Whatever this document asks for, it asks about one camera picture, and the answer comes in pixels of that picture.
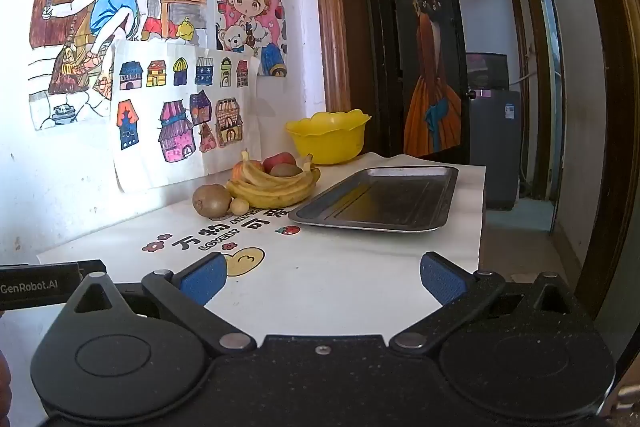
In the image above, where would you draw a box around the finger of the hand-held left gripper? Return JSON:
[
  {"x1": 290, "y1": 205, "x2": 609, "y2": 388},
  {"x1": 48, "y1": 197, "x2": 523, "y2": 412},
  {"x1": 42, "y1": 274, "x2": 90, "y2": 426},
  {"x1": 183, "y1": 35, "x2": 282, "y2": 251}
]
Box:
[{"x1": 77, "y1": 259, "x2": 108, "y2": 279}]

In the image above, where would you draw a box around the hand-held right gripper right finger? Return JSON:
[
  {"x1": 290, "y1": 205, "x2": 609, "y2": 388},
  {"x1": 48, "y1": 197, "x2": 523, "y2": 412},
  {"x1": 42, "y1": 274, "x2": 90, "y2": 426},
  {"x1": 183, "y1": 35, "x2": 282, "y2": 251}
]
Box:
[{"x1": 390, "y1": 253, "x2": 588, "y2": 353}]

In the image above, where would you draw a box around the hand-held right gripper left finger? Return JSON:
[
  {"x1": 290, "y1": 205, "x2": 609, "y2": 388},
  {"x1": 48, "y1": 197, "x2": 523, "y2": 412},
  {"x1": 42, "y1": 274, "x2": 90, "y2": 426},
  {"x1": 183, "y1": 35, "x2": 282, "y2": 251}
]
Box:
[{"x1": 60, "y1": 253, "x2": 258, "y2": 355}]

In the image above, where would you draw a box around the kiwi with sticker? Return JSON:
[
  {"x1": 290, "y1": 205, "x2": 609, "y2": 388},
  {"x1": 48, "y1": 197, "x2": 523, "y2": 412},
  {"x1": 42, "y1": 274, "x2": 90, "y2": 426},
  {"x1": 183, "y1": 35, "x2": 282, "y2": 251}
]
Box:
[{"x1": 192, "y1": 184, "x2": 232, "y2": 218}]

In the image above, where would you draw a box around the metal tray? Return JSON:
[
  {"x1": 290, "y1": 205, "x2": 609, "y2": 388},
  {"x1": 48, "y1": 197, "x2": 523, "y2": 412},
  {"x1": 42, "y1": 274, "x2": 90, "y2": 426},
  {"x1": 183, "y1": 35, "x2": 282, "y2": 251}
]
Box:
[{"x1": 289, "y1": 166, "x2": 459, "y2": 233}]

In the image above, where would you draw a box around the orange-red apple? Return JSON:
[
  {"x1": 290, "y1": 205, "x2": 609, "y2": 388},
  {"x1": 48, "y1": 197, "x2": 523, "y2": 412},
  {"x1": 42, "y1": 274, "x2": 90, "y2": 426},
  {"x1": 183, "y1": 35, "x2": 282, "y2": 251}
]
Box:
[{"x1": 232, "y1": 159, "x2": 265, "y2": 182}]

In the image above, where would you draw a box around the dark red apple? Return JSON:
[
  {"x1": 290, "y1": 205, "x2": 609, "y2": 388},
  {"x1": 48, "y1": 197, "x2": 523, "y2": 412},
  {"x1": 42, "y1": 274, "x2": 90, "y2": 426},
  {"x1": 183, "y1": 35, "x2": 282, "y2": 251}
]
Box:
[{"x1": 262, "y1": 152, "x2": 297, "y2": 175}]

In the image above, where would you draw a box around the yellow plastic bowl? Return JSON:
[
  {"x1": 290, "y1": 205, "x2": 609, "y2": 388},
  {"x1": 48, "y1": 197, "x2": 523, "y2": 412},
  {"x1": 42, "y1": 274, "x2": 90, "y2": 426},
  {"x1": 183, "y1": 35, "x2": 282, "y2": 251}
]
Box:
[{"x1": 285, "y1": 109, "x2": 372, "y2": 165}]

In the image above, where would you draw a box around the white printed table cover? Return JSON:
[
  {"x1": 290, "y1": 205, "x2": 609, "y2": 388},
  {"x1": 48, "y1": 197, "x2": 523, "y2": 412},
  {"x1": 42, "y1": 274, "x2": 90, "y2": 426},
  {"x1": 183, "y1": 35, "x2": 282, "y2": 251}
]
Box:
[{"x1": 35, "y1": 152, "x2": 487, "y2": 348}]

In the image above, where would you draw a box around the colourful houses drawing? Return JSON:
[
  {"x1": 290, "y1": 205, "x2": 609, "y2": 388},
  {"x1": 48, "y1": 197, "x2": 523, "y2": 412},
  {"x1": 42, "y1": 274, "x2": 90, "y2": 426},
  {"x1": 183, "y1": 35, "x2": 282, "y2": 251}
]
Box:
[{"x1": 110, "y1": 39, "x2": 262, "y2": 194}]

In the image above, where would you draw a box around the girl with teddy poster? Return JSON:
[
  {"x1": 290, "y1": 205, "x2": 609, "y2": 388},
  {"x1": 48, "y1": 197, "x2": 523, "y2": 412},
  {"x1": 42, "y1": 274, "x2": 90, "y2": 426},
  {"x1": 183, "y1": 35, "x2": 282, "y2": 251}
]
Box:
[{"x1": 216, "y1": 0, "x2": 290, "y2": 78}]

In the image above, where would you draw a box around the large brown door frame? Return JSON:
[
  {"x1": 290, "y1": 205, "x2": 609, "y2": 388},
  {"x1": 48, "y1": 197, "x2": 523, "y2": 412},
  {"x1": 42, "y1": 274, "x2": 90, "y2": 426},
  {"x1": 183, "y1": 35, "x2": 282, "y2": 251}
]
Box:
[{"x1": 562, "y1": 0, "x2": 640, "y2": 323}]

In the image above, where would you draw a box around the wooden door frame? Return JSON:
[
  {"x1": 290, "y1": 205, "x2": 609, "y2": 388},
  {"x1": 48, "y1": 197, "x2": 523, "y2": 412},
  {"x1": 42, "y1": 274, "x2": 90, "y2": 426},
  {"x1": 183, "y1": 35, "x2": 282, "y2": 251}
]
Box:
[{"x1": 310, "y1": 0, "x2": 353, "y2": 114}]

